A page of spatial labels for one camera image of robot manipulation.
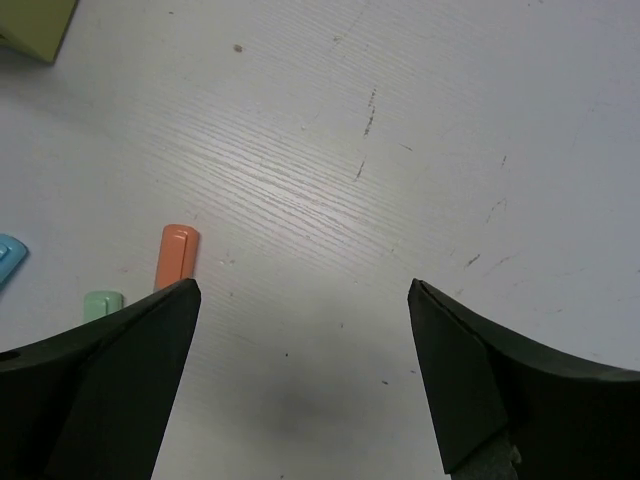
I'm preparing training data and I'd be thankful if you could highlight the green metal drawer chest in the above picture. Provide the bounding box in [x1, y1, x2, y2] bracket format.
[0, 0, 79, 64]

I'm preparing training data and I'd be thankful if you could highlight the blue highlighter marker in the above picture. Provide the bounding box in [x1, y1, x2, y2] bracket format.
[0, 234, 29, 288]

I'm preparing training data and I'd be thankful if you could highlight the green highlighter marker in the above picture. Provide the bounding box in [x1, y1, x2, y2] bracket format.
[83, 290, 124, 323]

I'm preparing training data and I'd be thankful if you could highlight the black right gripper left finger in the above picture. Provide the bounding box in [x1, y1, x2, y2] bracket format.
[1, 279, 201, 479]

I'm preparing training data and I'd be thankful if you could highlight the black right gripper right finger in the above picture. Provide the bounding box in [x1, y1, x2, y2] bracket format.
[408, 280, 639, 479]

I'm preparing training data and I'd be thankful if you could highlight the orange highlighter marker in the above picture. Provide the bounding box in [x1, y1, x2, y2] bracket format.
[154, 224, 200, 291]

